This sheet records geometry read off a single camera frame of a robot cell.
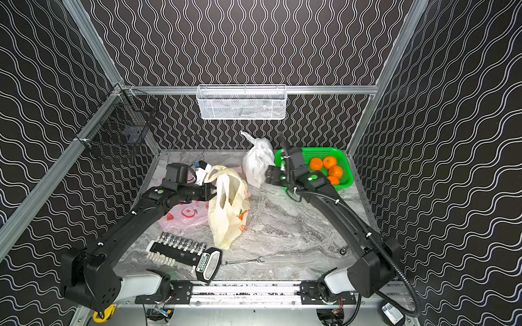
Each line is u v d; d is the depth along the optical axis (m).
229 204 0.69
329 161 1.07
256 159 0.97
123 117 0.97
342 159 1.06
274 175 0.68
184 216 0.92
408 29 0.73
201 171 0.73
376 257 0.40
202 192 0.70
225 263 0.82
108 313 0.70
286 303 0.74
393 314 0.69
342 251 0.82
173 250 0.84
